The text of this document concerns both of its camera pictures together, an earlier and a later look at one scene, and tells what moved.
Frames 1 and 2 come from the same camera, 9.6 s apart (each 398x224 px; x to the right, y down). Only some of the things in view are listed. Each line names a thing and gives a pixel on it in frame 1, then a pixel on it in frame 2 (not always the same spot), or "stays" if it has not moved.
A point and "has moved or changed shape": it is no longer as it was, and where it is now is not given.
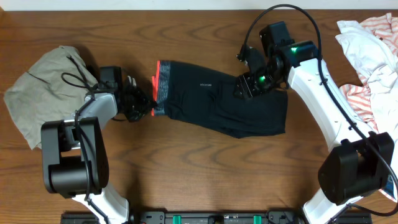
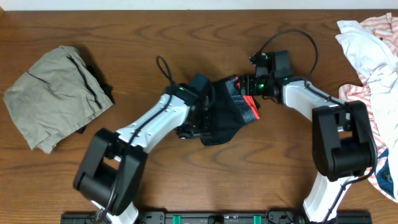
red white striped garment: (357, 96) stays
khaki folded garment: (52, 89) stays
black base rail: (212, 216) stays
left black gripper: (145, 102) to (208, 130)
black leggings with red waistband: (204, 98) has moved or changed shape
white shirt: (380, 68) stays
